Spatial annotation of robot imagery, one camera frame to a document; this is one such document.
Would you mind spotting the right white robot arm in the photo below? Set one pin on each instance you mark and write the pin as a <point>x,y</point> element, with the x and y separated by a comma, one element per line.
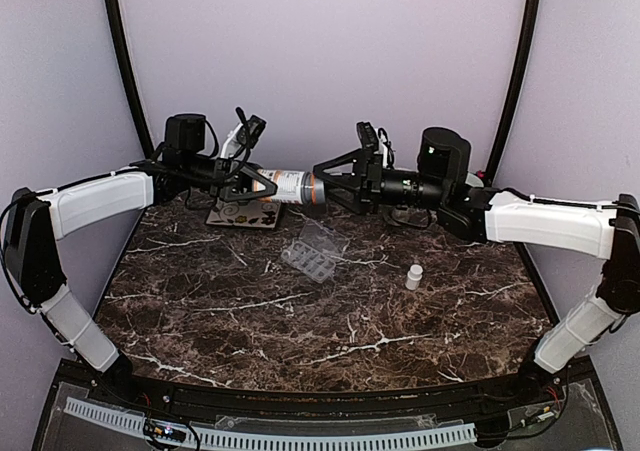
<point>608,230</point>

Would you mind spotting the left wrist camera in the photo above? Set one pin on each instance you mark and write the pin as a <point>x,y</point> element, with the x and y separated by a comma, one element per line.
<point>244,137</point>

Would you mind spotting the orange pill bottle grey cap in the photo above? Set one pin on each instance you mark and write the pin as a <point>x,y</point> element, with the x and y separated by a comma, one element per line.
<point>295,187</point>

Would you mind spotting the small white pill bottle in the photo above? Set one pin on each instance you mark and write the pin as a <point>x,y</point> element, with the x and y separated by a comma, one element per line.
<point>413,277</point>

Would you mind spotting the white slotted cable duct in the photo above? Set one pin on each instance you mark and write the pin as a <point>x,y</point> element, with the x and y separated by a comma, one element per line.
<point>243,433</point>

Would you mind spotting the floral square plate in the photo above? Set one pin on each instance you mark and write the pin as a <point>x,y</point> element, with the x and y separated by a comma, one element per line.
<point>254,214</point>

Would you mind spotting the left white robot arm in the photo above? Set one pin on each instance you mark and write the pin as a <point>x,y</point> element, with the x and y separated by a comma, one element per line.
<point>36,221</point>

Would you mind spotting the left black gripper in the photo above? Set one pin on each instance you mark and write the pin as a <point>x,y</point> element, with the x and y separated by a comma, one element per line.
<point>224,179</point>

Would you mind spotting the black frame post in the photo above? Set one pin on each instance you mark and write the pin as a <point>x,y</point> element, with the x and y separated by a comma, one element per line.
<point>521,58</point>
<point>127,76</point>

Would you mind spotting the right black frame post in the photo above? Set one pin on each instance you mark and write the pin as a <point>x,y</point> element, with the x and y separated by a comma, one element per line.
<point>521,58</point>

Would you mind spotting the clear plastic pill organizer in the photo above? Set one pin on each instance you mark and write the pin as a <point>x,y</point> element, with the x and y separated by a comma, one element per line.
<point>316,251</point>

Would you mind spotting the left black frame post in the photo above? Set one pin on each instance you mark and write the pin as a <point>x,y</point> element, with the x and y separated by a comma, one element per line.
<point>127,76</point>

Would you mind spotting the beige ceramic mug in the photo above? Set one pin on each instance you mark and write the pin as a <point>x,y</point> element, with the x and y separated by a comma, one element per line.
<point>397,217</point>

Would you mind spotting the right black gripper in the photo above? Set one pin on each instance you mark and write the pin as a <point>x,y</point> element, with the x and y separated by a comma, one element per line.
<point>369,167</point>

